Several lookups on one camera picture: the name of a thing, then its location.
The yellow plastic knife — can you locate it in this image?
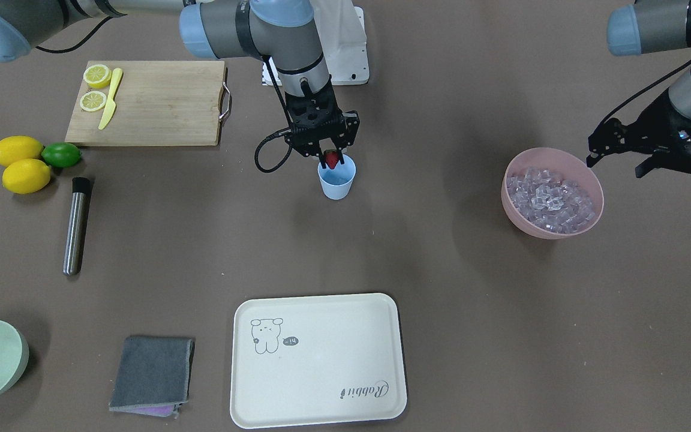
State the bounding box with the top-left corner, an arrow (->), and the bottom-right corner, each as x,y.
98,68 -> 124,130

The yellow lemon lower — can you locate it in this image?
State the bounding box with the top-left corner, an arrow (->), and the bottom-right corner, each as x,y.
2,158 -> 52,194

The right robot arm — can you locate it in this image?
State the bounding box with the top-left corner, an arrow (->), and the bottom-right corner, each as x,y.
0,1 -> 366,169

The steel muddler black tip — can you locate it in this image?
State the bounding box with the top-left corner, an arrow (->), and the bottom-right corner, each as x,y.
62,177 -> 93,276

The green lime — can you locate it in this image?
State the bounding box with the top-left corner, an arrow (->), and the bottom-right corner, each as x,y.
41,142 -> 82,169

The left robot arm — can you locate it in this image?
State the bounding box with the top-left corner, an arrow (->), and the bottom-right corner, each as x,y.
586,1 -> 691,178

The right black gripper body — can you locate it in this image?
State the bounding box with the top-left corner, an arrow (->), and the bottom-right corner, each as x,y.
284,90 -> 360,158

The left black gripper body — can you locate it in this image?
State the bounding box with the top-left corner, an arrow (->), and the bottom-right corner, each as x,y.
586,93 -> 691,178

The pink bowl of ice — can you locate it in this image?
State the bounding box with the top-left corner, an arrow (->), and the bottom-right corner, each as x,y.
501,147 -> 604,239

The lemon half slice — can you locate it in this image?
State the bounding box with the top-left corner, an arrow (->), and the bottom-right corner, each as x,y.
83,64 -> 112,89
79,91 -> 107,112

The yellow lemon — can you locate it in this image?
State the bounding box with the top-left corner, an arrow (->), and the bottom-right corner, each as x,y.
2,158 -> 52,194
0,135 -> 44,167

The grey folded cloth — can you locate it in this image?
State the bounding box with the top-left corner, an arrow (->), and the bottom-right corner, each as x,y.
108,335 -> 194,418

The red strawberry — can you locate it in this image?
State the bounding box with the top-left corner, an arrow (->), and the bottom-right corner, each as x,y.
327,149 -> 339,170

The yellow lemon upper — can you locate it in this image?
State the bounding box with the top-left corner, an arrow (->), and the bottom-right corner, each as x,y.
0,135 -> 44,167

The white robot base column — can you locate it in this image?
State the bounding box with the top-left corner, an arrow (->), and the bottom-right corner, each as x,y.
262,0 -> 370,86

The light blue cup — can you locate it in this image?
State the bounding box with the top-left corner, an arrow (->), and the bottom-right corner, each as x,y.
316,155 -> 357,200

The cream rabbit tray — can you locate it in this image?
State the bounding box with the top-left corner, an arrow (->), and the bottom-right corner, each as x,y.
230,293 -> 408,429

